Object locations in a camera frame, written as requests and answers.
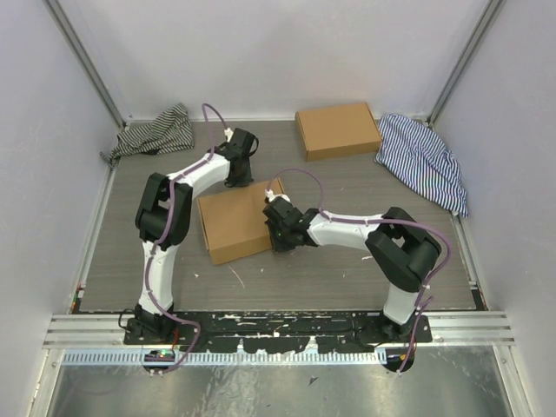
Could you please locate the cardboard box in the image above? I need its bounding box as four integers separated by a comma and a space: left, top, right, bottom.
295, 103, 382, 162
197, 182, 271, 265

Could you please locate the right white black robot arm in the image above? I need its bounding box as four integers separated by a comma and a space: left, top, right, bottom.
263, 191, 441, 343

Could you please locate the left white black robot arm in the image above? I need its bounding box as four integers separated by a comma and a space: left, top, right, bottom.
127, 128, 259, 345

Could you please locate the folded closed cardboard box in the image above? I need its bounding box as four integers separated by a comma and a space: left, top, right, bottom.
295, 103, 382, 162

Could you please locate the grey striped cloth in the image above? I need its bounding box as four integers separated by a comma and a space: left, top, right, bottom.
100, 103, 195, 169

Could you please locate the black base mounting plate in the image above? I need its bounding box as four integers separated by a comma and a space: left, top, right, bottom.
123, 310, 433, 354

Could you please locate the blue white striped cloth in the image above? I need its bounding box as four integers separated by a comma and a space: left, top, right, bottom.
375, 114, 469, 217

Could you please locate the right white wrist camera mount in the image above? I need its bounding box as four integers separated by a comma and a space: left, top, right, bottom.
264, 189, 291, 203

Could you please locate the left aluminium corner post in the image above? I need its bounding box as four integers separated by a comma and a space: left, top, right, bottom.
43, 0, 126, 129

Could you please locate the aluminium corner post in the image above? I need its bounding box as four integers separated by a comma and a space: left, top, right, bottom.
43, 0, 126, 129
426, 0, 506, 129

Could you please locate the aluminium front rail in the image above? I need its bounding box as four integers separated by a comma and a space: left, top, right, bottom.
43, 311, 514, 353

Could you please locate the slotted grey cable duct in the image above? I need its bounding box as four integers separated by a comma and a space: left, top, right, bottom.
61, 347, 387, 367

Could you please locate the right aluminium corner post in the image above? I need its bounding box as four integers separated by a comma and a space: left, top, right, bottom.
426, 0, 506, 129

